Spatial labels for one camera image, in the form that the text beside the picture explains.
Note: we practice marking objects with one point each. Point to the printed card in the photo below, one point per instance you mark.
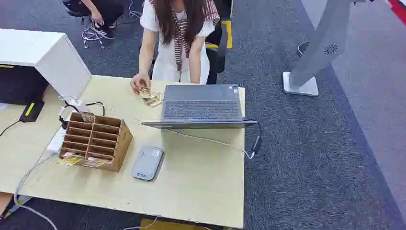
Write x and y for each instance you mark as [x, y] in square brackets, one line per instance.
[147, 93]
[71, 158]
[94, 162]
[87, 117]
[153, 101]

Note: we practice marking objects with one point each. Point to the white cabinet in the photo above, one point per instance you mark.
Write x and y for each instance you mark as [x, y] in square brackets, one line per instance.
[60, 63]

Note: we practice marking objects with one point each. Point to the yellow floor tape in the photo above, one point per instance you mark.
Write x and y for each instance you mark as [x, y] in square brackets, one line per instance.
[229, 35]

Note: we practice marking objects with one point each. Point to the grey open laptop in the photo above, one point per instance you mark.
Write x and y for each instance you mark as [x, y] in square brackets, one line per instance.
[199, 108]

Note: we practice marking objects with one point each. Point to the standing person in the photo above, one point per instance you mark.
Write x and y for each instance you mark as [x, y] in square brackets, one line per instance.
[168, 60]

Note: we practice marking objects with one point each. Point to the grey flat card reader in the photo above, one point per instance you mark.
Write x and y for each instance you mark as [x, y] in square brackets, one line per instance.
[147, 163]

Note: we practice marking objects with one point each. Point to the seated person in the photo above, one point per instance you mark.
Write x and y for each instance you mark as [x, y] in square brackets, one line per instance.
[106, 12]

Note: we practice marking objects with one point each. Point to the black adapter with yellow label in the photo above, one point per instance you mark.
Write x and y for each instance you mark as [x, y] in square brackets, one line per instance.
[31, 111]

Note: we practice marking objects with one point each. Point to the wooden card sorting box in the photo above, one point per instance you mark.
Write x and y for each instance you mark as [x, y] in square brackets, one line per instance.
[119, 146]

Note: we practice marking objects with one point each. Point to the grey stand with white base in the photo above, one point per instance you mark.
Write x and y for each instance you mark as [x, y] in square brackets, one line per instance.
[320, 47]

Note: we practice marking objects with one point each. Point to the person's right hand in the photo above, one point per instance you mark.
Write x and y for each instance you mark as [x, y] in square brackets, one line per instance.
[139, 80]

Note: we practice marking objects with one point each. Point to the white power strip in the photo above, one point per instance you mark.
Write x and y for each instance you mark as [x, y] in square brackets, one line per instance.
[57, 141]

